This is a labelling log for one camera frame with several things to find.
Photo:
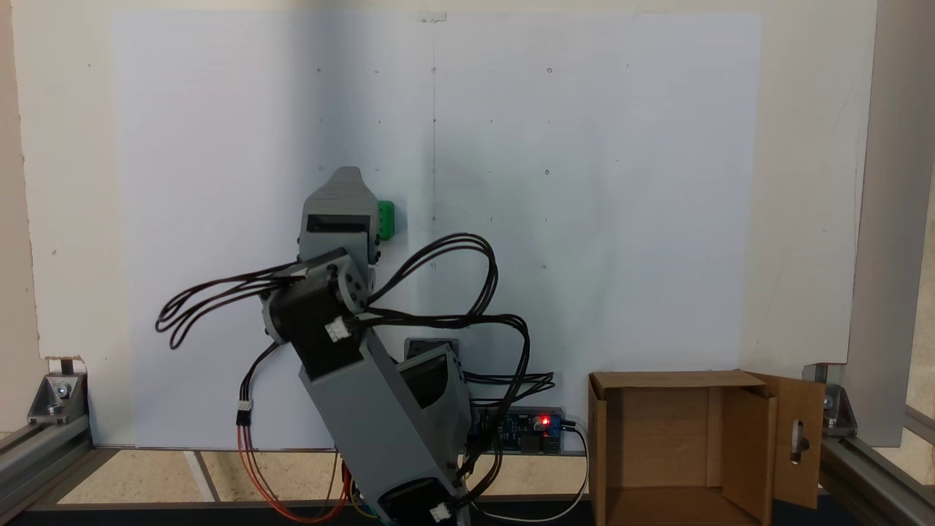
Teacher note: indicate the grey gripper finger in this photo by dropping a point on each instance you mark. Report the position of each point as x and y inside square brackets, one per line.
[343, 193]

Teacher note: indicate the blue circuit board red LED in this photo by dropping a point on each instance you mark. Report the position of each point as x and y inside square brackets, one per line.
[522, 431]

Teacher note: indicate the open cardboard box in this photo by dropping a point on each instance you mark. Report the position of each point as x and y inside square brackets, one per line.
[657, 438]

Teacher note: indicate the green die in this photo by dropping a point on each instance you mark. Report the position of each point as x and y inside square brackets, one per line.
[386, 219]

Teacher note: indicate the aluminium frame rail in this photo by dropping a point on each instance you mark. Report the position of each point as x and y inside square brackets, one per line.
[876, 482]
[36, 456]

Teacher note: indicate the large white paper sheet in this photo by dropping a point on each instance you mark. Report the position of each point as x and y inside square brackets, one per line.
[584, 219]

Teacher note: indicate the metal corner bracket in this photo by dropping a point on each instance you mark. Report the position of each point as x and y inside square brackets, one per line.
[840, 413]
[58, 398]

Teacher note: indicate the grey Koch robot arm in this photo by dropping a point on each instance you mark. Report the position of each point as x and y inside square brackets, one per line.
[387, 424]

